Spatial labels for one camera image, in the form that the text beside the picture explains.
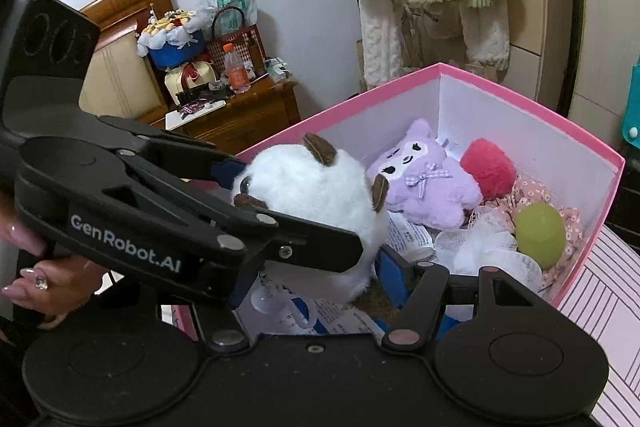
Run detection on pink floral scrunchie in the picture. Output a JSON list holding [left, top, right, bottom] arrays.
[[481, 174, 584, 294]]

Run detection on red fluffy plush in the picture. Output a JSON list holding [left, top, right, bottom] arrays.
[[459, 137, 517, 201]]

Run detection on wooden nightstand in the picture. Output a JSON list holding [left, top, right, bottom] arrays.
[[150, 78, 302, 155]]

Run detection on clear bag green packs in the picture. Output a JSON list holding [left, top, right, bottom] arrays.
[[201, 0, 259, 34]]

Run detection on purple plush toy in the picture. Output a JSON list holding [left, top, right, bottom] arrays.
[[366, 118, 484, 231]]

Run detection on cream gift bag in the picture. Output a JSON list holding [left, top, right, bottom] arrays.
[[164, 61, 222, 106]]

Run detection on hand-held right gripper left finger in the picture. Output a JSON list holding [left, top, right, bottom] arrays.
[[192, 273, 259, 353]]

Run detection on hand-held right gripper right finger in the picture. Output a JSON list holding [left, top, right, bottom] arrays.
[[375, 246, 551, 351]]

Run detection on striped pink tablecloth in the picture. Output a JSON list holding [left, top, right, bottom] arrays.
[[554, 223, 640, 427]]

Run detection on green teardrop sponge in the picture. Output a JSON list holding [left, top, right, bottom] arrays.
[[514, 201, 567, 271]]

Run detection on person's left hand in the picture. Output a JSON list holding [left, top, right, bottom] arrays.
[[0, 208, 109, 331]]

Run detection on pink cardboard box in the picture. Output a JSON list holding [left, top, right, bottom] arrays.
[[171, 62, 627, 344]]

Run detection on orange drink bottle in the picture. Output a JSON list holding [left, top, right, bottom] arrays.
[[223, 42, 251, 94]]

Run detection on brown plaid handbag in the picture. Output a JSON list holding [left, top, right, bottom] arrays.
[[206, 6, 267, 78]]

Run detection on white plush toy brown patches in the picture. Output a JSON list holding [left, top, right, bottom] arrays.
[[229, 131, 389, 309]]

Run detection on blue wet wipes packet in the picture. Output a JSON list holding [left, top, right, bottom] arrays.
[[234, 291, 454, 341]]

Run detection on blue wrapped flower bouquet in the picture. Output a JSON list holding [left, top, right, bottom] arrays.
[[136, 6, 211, 71]]

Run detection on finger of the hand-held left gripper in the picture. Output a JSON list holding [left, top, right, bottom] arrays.
[[104, 176, 365, 274], [100, 117, 252, 194]]

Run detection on black clothes rack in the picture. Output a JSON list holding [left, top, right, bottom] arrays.
[[564, 0, 587, 120]]

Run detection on white flat notebook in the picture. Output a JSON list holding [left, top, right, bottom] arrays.
[[164, 99, 227, 131]]

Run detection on teal tote bag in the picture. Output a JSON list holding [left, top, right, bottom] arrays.
[[619, 56, 640, 148]]

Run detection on wooden headboard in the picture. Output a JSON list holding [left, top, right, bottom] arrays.
[[79, 0, 174, 120]]

